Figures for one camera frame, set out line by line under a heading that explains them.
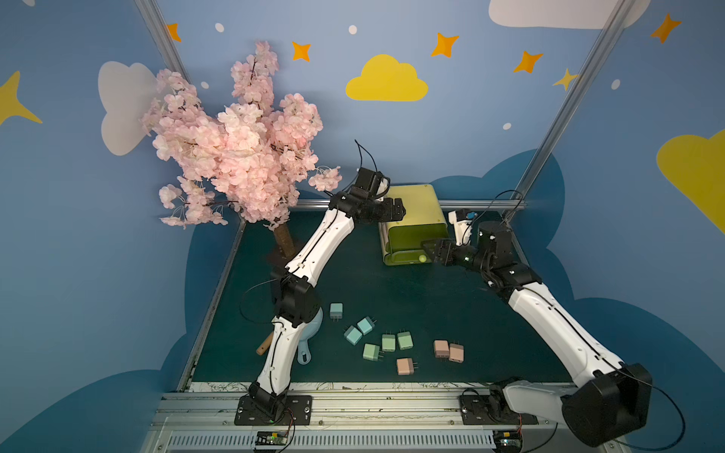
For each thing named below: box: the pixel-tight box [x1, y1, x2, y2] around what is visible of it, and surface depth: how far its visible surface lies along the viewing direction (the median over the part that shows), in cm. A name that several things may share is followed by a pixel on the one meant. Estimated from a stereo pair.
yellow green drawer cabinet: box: [379, 184, 450, 266], surface depth 93 cm
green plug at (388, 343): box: [381, 334, 396, 353], surface depth 86 cm
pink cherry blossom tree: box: [140, 40, 343, 259], surface depth 67 cm
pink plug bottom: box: [396, 357, 419, 376], surface depth 82 cm
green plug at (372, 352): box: [362, 343, 385, 362], surface depth 84 cm
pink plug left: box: [434, 339, 450, 358], surface depth 86 cm
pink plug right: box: [448, 343, 465, 364], surface depth 84 cm
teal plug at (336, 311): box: [329, 302, 344, 322], surface depth 93 cm
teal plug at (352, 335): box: [343, 324, 363, 346], surface depth 88 cm
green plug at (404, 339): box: [397, 328, 414, 351], surface depth 87 cm
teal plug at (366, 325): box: [356, 316, 378, 336], surface depth 90 cm
